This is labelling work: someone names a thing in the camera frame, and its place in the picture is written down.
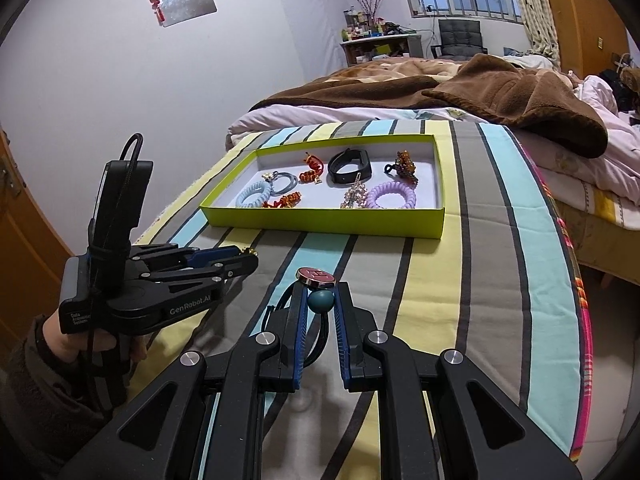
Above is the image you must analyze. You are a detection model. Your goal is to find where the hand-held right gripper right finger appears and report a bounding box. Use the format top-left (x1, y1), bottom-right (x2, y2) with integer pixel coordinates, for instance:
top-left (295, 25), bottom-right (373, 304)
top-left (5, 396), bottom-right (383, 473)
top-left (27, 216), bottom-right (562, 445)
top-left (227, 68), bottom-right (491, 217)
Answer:
top-left (334, 282), bottom-right (581, 480)

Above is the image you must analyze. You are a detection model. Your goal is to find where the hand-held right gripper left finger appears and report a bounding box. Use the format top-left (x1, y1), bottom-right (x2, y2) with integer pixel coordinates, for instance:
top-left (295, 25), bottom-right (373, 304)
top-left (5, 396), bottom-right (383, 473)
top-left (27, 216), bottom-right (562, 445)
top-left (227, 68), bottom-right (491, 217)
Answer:
top-left (57, 285), bottom-right (308, 480)

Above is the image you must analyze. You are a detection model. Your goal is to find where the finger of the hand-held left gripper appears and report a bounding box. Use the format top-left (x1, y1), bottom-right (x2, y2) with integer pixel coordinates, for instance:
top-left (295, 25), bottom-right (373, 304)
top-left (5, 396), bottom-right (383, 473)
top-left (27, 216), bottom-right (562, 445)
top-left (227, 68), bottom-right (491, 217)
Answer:
top-left (150, 252), bottom-right (260, 292)
top-left (130, 242), bottom-right (241, 273)

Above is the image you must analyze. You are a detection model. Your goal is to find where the black hair tie with charms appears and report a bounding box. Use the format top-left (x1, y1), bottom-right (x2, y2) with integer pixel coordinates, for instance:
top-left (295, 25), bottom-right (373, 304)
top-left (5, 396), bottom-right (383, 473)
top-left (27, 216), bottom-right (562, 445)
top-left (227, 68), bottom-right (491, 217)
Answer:
top-left (264, 266), bottom-right (337, 366)

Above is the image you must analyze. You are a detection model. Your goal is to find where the light blue spiral hair tie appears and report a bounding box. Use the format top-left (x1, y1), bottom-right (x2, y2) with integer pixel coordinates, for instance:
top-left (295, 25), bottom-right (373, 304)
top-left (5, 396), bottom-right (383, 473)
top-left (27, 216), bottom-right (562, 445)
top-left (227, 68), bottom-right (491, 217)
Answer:
top-left (235, 181), bottom-right (273, 209)

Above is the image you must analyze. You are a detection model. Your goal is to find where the green cardboard tray box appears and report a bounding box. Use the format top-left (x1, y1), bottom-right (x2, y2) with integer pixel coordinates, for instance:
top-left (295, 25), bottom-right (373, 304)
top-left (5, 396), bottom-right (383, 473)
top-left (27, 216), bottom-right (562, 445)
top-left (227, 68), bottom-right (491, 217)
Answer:
top-left (199, 133), bottom-right (446, 239)

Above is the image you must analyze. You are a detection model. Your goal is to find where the rhinestone hair clip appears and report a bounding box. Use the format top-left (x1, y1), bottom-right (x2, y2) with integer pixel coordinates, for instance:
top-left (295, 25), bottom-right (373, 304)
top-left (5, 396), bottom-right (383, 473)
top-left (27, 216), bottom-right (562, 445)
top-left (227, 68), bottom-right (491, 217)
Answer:
top-left (341, 177), bottom-right (370, 209)

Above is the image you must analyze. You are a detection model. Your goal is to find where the black wristband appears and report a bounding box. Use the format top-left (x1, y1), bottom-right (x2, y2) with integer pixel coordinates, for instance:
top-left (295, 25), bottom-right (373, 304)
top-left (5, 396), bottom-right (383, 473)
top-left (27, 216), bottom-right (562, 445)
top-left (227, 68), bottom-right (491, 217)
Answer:
top-left (327, 149), bottom-right (373, 187)

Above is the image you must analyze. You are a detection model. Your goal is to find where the purple spiral hair tie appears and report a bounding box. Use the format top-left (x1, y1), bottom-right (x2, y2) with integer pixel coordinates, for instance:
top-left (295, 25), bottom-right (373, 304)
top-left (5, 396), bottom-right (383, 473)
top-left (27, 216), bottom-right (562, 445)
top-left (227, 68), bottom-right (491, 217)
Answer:
top-left (365, 182), bottom-right (417, 211)

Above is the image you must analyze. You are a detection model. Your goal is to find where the person's left forearm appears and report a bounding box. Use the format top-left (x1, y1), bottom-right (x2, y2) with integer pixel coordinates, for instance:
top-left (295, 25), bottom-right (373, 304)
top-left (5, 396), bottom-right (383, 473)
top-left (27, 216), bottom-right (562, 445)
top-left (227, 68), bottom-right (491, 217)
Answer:
top-left (0, 320), bottom-right (121, 480)

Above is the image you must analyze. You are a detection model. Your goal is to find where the person's left hand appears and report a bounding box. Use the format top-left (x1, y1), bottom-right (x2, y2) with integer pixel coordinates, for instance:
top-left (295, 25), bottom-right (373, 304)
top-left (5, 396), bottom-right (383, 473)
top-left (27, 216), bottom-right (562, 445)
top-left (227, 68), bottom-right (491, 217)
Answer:
top-left (42, 312), bottom-right (148, 376)

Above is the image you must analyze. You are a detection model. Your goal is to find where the wooden door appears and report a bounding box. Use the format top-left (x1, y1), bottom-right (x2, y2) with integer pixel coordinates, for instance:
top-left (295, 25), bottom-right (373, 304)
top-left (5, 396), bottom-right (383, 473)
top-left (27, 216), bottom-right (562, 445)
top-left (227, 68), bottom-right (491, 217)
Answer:
top-left (0, 125), bottom-right (76, 341)

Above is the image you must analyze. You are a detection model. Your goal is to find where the striped cloth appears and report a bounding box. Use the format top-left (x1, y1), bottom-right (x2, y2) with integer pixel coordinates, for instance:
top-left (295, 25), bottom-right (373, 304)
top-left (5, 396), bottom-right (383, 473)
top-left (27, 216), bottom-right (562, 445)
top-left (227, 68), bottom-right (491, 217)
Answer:
top-left (127, 119), bottom-right (593, 480)

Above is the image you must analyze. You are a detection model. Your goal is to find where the amber hair claw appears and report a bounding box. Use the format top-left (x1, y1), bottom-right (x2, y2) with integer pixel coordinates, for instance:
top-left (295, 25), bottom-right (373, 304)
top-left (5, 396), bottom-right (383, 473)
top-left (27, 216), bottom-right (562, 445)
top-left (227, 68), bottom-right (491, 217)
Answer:
top-left (384, 149), bottom-right (420, 185)

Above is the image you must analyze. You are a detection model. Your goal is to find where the group of bottles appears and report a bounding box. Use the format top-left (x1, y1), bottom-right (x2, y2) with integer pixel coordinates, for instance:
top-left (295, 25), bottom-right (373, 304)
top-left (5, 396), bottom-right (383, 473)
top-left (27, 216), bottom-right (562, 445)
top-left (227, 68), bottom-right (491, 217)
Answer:
top-left (341, 6), bottom-right (416, 42)

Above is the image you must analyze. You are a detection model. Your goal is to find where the yellow mattress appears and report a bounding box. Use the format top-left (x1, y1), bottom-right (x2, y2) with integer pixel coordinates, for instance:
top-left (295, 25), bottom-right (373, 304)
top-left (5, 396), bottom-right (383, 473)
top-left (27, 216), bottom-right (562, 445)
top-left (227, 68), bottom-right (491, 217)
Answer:
top-left (555, 200), bottom-right (640, 281)

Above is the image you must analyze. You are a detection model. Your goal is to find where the grey desk shelf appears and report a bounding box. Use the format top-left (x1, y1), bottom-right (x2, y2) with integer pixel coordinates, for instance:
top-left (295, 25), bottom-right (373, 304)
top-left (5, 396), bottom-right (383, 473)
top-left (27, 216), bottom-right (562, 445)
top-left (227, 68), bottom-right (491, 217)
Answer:
top-left (340, 32), bottom-right (423, 66)

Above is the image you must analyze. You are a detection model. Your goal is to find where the brown fleece blanket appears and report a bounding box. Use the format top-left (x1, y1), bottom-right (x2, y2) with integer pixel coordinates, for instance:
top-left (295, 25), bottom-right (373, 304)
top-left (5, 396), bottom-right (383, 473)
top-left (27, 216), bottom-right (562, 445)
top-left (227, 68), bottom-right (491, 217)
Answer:
top-left (248, 52), bottom-right (608, 159)

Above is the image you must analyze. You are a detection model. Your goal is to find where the pink duvet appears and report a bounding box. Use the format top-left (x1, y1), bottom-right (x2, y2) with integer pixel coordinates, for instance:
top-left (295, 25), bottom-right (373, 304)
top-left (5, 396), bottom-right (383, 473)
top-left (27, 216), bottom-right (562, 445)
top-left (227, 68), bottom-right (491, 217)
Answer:
top-left (225, 75), bottom-right (640, 221)

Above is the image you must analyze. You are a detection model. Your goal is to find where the black chair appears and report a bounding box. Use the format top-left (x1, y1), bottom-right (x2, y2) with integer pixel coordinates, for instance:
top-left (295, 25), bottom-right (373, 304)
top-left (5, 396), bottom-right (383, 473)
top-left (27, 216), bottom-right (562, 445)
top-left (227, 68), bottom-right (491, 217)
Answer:
top-left (430, 18), bottom-right (488, 59)

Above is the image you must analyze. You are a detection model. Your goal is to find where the black bag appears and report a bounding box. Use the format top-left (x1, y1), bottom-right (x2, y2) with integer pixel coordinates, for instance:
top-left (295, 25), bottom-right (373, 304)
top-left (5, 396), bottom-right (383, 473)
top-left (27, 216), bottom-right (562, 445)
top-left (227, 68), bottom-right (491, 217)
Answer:
top-left (597, 69), bottom-right (626, 111)

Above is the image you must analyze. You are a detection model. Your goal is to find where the patterned curtain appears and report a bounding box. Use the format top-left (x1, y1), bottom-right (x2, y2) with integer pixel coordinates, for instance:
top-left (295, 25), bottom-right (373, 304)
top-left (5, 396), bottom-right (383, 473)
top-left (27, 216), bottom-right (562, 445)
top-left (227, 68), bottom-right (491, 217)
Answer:
top-left (502, 0), bottom-right (561, 68)

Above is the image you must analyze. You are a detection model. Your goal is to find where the brown teddy bear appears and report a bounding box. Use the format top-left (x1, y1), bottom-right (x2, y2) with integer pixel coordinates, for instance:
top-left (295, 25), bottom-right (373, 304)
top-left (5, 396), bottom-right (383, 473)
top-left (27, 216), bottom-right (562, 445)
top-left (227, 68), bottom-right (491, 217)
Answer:
top-left (617, 66), bottom-right (640, 111)

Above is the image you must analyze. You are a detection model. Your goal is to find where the wooden wardrobe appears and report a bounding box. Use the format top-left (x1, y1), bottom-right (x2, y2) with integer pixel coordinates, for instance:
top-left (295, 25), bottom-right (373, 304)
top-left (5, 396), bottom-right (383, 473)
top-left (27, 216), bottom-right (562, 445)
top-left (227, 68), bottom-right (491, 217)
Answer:
top-left (535, 0), bottom-right (633, 73)

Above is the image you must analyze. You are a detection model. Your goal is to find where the grey hair tie gold charm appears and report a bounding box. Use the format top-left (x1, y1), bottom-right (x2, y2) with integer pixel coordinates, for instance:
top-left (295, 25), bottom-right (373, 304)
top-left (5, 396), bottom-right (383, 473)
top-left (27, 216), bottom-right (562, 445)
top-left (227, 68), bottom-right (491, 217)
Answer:
top-left (262, 170), bottom-right (300, 196)

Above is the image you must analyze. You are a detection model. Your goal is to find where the black cable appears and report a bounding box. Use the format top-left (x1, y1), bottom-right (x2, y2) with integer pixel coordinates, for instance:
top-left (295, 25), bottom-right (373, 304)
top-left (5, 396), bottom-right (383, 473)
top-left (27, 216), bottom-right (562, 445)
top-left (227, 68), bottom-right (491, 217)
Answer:
top-left (119, 132), bottom-right (144, 166)

